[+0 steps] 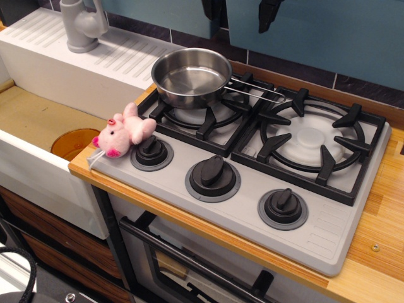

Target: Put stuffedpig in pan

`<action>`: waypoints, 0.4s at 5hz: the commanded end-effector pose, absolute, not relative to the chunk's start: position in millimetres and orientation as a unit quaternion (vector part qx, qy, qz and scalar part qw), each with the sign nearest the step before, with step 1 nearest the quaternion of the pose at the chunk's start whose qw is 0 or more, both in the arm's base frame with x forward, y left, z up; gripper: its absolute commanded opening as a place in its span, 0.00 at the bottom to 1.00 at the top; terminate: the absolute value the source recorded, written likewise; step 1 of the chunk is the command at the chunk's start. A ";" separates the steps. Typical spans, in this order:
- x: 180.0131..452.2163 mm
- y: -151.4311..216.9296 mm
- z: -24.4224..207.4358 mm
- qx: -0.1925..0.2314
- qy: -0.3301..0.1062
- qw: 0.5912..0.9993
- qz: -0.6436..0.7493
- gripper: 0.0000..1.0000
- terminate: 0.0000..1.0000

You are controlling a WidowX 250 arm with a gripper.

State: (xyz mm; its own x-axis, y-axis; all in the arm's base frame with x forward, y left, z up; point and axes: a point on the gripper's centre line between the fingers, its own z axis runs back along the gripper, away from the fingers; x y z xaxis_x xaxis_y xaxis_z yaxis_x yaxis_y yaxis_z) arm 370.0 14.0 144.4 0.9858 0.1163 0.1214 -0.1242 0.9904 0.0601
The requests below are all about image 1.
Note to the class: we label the orange plastic bowl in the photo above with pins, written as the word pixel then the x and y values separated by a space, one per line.
pixel 70 144

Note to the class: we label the black burner grate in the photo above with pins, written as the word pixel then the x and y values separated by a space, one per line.
pixel 218 128
pixel 321 146

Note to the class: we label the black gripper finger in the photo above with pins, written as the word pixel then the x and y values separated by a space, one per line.
pixel 212 8
pixel 268 10

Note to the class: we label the black left burner grate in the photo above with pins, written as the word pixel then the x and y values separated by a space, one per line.
pixel 218 128

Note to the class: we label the black right stove knob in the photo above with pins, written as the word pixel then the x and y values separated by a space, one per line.
pixel 283 209

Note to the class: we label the grey toy faucet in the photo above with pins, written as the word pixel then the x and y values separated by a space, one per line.
pixel 83 28

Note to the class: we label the stainless steel pan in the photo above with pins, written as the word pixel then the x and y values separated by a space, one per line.
pixel 196 78

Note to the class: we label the pink stuffed pig toy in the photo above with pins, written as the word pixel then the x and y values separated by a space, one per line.
pixel 121 133

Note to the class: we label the black oven door handle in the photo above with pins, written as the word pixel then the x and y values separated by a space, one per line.
pixel 140 229

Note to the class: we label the black right burner grate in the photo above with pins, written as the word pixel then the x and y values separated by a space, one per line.
pixel 321 146

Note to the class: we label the grey toy stove top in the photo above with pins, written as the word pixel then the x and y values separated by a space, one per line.
pixel 321 243

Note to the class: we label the toy oven door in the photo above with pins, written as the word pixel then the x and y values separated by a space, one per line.
pixel 180 266

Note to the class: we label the black middle stove knob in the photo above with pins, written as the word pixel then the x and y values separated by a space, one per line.
pixel 213 180

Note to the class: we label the black left stove knob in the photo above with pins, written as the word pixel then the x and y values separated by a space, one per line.
pixel 151 155

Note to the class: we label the black stove knob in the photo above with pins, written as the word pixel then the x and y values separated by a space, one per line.
pixel 213 180
pixel 151 155
pixel 283 209

